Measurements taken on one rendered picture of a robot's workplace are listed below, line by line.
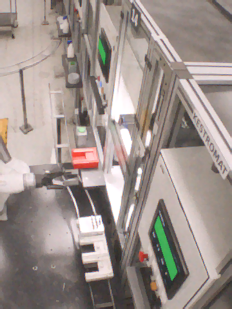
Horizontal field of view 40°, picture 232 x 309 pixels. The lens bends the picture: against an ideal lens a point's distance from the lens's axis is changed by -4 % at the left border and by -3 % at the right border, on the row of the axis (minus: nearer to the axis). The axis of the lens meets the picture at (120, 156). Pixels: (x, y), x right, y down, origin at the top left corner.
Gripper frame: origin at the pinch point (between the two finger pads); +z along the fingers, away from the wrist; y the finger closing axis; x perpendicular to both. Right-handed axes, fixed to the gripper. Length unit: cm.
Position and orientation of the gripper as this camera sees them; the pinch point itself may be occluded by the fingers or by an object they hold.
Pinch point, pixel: (73, 177)
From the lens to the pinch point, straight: 176.6
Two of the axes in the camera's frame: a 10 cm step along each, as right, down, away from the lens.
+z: 9.7, -0.8, 2.2
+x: -2.1, -7.2, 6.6
